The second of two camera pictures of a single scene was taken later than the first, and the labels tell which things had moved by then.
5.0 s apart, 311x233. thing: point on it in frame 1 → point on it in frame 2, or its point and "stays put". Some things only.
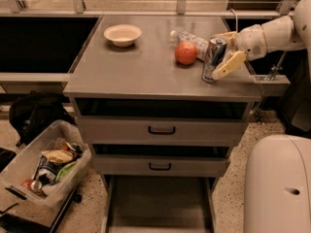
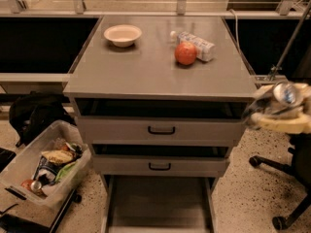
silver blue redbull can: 215,55 → 289,94
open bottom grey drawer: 159,204 stays put
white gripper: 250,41 → 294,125
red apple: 186,52 stays put
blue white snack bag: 46,171 stays put
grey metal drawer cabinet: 159,135 stays put
